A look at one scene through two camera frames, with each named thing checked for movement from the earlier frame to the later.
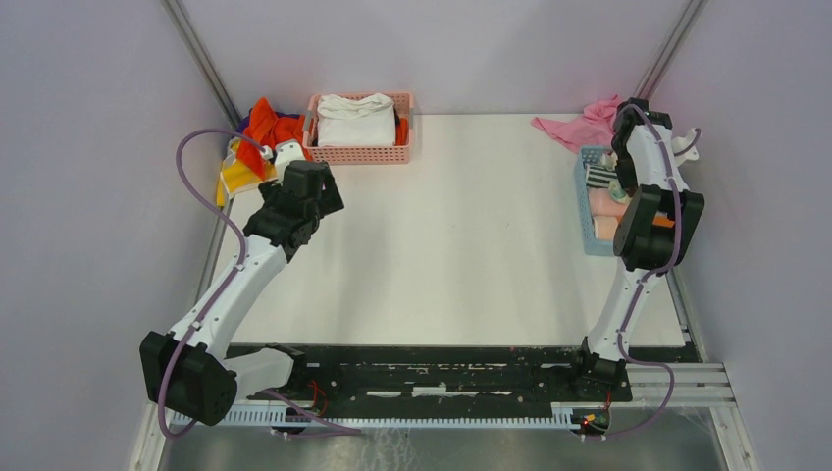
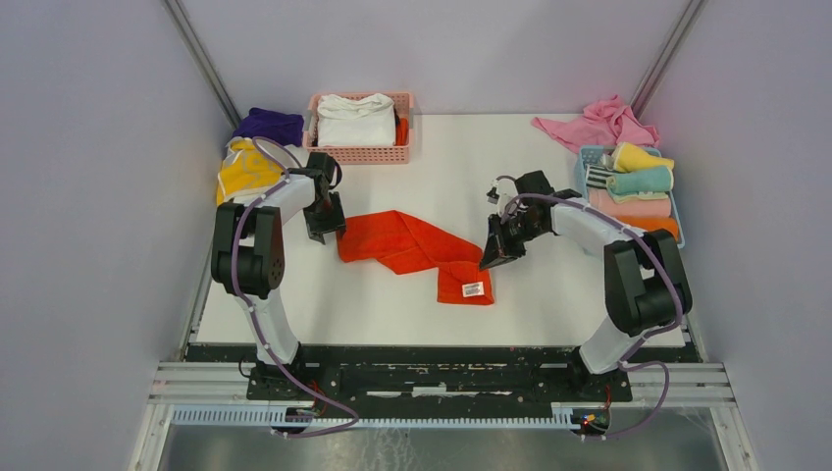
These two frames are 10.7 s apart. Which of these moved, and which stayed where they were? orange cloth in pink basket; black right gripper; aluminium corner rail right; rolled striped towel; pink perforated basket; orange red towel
Moved: orange red towel; black right gripper
Stayed: aluminium corner rail right; rolled striped towel; pink perforated basket; orange cloth in pink basket
